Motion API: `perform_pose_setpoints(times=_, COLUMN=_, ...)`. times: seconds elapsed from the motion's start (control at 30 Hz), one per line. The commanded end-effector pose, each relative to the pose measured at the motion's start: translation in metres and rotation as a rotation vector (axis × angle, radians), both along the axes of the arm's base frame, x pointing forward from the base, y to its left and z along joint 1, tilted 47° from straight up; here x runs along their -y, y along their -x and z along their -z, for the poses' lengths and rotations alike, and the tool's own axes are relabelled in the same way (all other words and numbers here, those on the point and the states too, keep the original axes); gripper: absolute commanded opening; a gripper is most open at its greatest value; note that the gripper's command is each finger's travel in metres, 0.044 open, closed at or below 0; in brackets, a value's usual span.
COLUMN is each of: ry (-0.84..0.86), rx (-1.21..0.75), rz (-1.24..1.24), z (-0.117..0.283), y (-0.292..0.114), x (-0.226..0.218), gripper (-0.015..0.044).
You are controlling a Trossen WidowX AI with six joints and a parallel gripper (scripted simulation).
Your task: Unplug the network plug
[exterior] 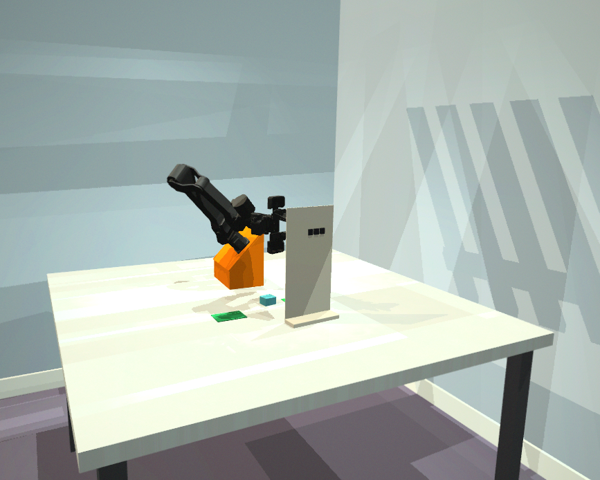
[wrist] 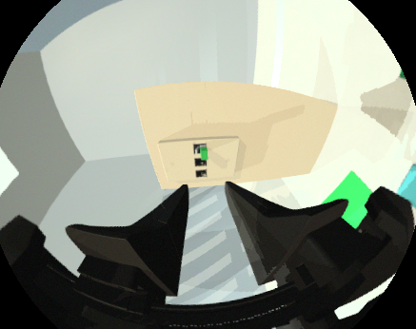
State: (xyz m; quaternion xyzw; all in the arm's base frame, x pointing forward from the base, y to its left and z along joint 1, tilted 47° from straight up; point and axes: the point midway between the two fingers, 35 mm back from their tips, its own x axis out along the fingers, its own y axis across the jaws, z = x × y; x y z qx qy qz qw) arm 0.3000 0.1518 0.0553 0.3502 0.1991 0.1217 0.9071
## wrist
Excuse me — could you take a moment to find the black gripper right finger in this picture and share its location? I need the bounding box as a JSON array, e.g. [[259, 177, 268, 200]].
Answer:
[[224, 181, 349, 286]]

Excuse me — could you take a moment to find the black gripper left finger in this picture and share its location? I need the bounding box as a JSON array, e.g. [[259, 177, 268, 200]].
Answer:
[[66, 184, 189, 298]]

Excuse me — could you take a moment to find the green square marking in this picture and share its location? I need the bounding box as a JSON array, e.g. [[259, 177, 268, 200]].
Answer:
[[322, 171, 373, 229]]

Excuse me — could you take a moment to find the teal cube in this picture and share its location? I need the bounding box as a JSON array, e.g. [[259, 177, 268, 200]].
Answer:
[[396, 164, 416, 210]]

